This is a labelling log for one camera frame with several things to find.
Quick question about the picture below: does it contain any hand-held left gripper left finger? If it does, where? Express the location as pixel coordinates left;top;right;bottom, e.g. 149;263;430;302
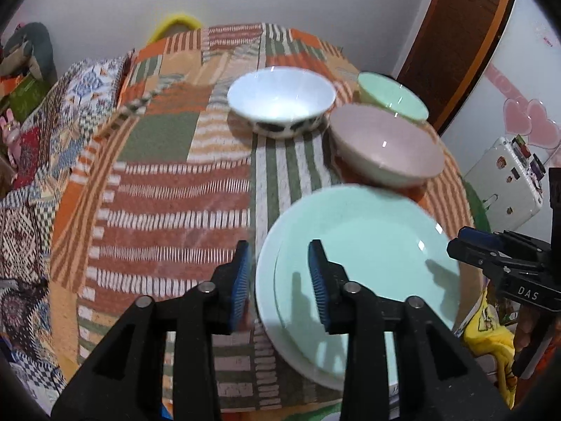
50;240;255;421

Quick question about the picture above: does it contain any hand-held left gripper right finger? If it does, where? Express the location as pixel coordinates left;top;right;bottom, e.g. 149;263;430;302
308;239;515;421

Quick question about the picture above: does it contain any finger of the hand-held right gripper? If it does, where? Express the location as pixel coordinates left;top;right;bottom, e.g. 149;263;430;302
458;227;550;256
447;239;532;280

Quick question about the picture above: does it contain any white plate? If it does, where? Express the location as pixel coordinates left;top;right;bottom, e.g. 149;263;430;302
255;210;399;393

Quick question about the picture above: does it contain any green plate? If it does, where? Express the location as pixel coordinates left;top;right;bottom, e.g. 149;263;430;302
274;186;462;360

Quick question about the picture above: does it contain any pink bowl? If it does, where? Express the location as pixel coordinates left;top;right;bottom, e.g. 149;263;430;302
329;103;445;188

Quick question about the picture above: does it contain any green bowl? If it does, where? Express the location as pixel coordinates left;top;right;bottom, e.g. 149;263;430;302
357;72;429;122

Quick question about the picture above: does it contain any white bowl with black pattern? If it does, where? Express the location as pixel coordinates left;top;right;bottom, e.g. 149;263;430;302
227;67;337;138

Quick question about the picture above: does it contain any cartoon print fleece blanket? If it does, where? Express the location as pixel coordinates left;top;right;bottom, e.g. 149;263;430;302
460;180;518;408

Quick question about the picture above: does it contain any white suitcase with stickers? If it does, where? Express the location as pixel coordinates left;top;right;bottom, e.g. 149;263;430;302
464;136;546;229

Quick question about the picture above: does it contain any striped patchwork blanket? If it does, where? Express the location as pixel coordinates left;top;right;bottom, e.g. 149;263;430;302
48;22;478;413

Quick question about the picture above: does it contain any pink heart sticker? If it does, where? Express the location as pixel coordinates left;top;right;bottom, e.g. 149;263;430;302
503;96;561;150

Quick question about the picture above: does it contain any pink patterned border sticker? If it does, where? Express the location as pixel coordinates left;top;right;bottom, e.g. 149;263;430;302
488;64;527;101

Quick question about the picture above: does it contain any wooden door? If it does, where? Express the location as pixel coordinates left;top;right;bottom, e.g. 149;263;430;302
397;0;518;117

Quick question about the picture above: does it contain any patterned quilt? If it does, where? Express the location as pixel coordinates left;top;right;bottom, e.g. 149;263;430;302
0;55;134;397

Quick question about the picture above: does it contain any yellow foam tube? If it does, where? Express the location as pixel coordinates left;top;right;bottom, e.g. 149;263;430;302
149;12;203;45

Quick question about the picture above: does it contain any pink bunny toy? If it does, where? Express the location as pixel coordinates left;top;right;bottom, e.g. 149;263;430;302
0;112;25;159

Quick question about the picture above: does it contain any green storage box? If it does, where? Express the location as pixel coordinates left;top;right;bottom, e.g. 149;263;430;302
0;74;45;117

